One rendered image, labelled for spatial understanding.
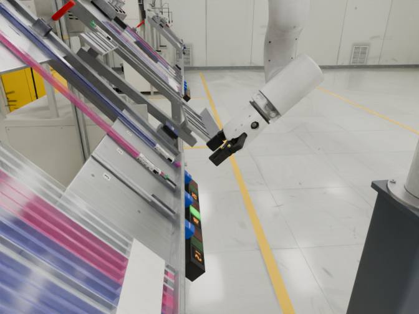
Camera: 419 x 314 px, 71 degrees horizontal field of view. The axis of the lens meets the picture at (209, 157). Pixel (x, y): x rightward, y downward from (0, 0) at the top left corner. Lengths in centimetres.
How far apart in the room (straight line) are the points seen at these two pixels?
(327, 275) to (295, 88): 106
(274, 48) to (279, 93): 14
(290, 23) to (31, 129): 145
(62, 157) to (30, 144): 17
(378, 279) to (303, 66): 57
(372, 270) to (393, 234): 14
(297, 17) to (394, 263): 60
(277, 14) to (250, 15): 766
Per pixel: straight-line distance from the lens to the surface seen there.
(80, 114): 165
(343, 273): 162
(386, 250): 87
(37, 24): 81
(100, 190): 48
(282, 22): 70
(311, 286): 151
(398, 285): 87
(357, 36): 940
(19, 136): 186
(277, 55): 81
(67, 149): 179
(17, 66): 62
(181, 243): 51
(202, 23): 820
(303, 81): 71
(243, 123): 70
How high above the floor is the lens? 106
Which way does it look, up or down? 24 degrees down
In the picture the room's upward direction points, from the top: straight up
